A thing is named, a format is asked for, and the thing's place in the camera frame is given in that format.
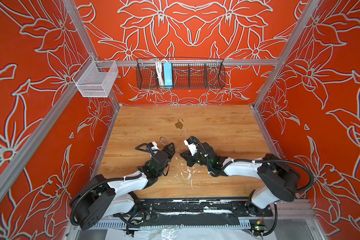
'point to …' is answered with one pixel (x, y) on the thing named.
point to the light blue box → (168, 75)
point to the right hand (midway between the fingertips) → (178, 155)
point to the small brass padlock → (179, 124)
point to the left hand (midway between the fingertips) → (174, 145)
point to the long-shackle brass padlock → (160, 141)
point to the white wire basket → (95, 78)
